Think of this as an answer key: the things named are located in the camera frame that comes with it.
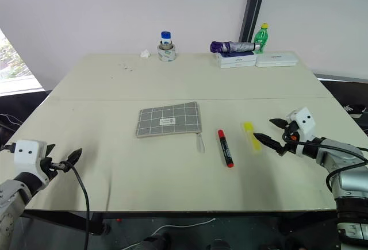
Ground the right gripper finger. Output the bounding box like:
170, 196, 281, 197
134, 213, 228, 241
269, 118, 289, 130
252, 132, 286, 152

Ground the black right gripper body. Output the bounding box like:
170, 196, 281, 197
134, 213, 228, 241
277, 120, 302, 156

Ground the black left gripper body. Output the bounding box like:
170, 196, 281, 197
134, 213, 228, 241
40, 157, 72, 180

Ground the grey checked pencil pouch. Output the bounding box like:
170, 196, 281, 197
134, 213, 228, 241
134, 101, 206, 154

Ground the yellow highlighter pen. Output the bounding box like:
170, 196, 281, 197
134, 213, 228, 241
241, 121, 263, 155

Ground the red black marker pen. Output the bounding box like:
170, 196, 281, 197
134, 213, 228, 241
217, 129, 235, 170

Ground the white phone box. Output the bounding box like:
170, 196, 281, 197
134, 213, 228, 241
215, 51, 258, 64
219, 61, 257, 70

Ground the black white sneaker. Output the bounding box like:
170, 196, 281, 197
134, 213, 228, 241
343, 103, 368, 119

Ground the green plastic bottle yellow cap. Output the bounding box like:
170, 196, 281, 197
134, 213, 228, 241
254, 22, 271, 54

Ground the folded purple silver umbrella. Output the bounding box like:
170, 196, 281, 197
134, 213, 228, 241
210, 40, 261, 54

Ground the printed packing tape roll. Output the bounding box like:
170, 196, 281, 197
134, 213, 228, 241
156, 42, 177, 63

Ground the small bottle with blue cap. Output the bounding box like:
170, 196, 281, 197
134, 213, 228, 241
160, 30, 173, 47

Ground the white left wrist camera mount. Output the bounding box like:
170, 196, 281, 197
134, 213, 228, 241
13, 139, 51, 187

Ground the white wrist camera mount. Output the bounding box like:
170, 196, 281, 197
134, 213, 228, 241
285, 106, 317, 144
13, 139, 51, 187

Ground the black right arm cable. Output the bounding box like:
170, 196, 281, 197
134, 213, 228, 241
282, 129, 368, 198

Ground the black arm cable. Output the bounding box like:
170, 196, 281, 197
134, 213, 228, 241
282, 129, 368, 198
68, 164, 92, 250

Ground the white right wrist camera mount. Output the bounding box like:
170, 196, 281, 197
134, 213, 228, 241
285, 106, 317, 144

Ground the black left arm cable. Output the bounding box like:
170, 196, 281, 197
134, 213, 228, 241
68, 164, 92, 250

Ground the dark window frame post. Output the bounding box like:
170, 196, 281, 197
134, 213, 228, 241
239, 0, 270, 44

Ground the white cable on floor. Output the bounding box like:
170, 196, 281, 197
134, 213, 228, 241
154, 217, 217, 235

